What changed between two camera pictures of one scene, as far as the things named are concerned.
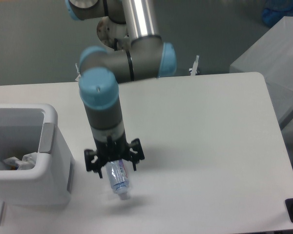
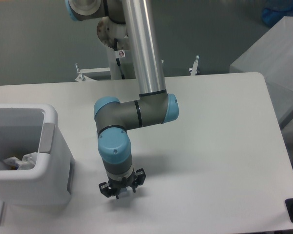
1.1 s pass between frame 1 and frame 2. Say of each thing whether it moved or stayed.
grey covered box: stayed
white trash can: stayed
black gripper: moved
